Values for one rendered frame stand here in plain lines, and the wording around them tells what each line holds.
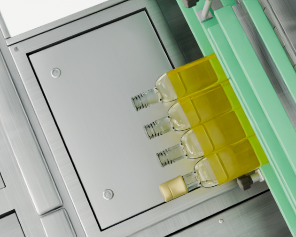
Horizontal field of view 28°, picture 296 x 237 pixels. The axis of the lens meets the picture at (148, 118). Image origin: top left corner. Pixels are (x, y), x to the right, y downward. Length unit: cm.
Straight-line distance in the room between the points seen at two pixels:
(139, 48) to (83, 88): 15
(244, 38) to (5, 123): 53
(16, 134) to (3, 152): 5
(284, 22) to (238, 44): 8
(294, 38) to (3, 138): 63
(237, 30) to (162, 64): 29
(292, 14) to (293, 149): 23
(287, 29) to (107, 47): 42
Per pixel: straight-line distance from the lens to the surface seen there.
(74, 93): 125
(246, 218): 126
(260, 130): 106
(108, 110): 124
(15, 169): 125
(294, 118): 101
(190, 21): 121
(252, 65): 102
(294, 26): 104
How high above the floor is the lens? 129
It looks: 9 degrees down
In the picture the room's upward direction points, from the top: 113 degrees counter-clockwise
